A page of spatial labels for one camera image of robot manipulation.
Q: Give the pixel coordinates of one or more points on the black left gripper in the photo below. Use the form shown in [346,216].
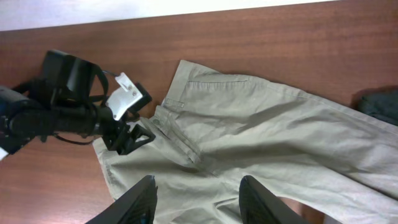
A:
[116,135]

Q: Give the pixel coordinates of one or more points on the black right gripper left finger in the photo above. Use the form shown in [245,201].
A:
[136,206]

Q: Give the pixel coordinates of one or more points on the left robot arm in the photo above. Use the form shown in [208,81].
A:
[23,119]

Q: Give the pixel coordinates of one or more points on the khaki shorts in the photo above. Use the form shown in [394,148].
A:
[213,129]

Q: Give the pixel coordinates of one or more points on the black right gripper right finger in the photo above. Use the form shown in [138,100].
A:
[260,206]

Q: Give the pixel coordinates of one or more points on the dark green garment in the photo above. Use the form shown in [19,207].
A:
[380,105]

